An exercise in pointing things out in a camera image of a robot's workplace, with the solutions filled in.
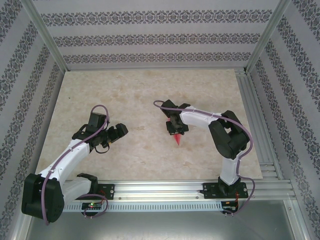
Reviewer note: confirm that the pink red cloth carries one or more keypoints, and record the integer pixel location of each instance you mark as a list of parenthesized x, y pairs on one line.
[(178, 140)]

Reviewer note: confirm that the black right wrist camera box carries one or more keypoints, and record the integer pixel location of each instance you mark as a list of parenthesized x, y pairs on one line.
[(170, 106)]

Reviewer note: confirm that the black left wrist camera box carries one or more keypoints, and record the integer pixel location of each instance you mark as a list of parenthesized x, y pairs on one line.
[(96, 120)]

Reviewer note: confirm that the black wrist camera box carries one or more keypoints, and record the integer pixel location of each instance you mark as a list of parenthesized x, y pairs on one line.
[(170, 106), (96, 120)]

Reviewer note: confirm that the aluminium frame post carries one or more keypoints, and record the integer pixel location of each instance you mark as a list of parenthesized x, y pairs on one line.
[(268, 37), (47, 37)]

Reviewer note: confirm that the aluminium side rails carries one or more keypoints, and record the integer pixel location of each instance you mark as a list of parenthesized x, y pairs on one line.
[(250, 100)]

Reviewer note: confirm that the grey metal sheet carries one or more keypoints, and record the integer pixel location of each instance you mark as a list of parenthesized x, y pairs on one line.
[(160, 225)]

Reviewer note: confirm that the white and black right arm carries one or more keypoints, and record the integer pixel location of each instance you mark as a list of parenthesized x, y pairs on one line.
[(197, 117)]

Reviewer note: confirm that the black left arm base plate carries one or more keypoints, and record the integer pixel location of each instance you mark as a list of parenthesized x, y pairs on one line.
[(107, 191)]

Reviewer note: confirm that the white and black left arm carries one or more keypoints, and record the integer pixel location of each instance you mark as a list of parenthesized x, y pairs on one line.
[(72, 152)]

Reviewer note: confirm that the aluminium mounting rail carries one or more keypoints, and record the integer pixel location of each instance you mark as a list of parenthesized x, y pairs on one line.
[(160, 188)]

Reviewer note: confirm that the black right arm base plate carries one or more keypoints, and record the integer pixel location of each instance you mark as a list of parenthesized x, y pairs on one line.
[(212, 190)]

